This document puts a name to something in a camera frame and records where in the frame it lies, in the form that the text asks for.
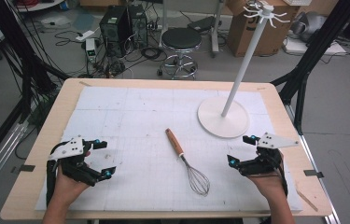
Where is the coiled black cable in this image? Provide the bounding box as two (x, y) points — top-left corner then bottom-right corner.
(140, 46), (165, 63)

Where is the black table clip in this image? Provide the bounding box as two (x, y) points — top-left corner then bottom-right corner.
(10, 163), (36, 175)
(302, 169), (325, 179)

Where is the wooden handled wire whisk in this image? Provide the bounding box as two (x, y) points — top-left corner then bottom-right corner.
(164, 128), (211, 198)

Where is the white metal stand leg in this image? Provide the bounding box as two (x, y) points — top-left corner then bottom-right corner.
(210, 0), (225, 59)

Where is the white grid mat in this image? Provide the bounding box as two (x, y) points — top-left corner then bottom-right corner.
(35, 86), (304, 213)

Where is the black round stool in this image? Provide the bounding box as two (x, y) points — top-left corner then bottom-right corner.
(156, 27), (203, 81)

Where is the white hook stand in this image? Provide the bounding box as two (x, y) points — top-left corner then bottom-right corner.
(196, 0), (291, 140)

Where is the person's right hand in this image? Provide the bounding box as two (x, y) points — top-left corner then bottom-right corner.
(246, 161), (289, 203)

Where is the white power strip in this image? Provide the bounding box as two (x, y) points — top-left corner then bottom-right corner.
(75, 29), (96, 43)

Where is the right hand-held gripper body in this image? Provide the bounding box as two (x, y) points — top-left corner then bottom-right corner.
(237, 132), (301, 178)

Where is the large black computer tower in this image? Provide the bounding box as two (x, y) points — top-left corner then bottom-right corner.
(99, 4), (131, 59)

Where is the slim black computer tower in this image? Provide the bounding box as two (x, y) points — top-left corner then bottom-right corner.
(128, 3), (149, 49)

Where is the small white power supply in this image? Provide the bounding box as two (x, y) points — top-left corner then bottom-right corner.
(84, 37), (99, 63)

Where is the person's left hand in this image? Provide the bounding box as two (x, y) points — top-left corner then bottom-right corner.
(50, 163), (91, 207)

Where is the grey rounded device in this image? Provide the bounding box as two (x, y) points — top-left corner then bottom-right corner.
(289, 11), (328, 43)

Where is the black metal frame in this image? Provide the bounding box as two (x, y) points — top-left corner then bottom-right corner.
(0, 0), (72, 176)
(270, 0), (350, 136)

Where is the brown cardboard box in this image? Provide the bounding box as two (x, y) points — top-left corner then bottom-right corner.
(226, 0), (301, 58)

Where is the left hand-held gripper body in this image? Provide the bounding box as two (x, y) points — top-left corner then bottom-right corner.
(47, 137), (103, 188)

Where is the black wrist strap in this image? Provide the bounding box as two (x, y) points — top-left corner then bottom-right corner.
(275, 167), (289, 198)
(45, 160), (59, 208)

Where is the flat black laptop bag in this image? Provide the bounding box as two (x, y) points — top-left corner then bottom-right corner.
(187, 15), (217, 34)

